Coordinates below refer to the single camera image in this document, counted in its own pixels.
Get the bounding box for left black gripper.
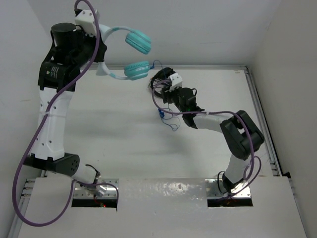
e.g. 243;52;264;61
70;26;106;69

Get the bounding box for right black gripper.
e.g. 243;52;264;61
161;84;186;115

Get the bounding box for teal cat-ear headphones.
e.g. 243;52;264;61
96;24;151;81

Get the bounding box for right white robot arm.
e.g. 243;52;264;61
161;86;264;193

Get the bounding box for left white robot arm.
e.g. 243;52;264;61
23;23;106;184

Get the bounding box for black headphones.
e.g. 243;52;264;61
149;67;177;100

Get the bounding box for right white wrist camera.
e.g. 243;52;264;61
168;73;183;92

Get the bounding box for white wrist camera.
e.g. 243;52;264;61
168;73;183;92
75;10;98;37

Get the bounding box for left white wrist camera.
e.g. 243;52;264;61
75;10;98;37

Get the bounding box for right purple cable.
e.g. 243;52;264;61
151;81;262;199

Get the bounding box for purple cable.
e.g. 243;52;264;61
151;81;262;199
12;0;119;227

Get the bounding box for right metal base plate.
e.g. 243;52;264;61
205;178;254;207

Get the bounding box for metal base plate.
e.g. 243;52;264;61
205;178;254;207
71;178;119;209

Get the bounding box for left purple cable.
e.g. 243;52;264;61
12;0;119;227

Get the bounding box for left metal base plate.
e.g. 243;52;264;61
71;178;119;209

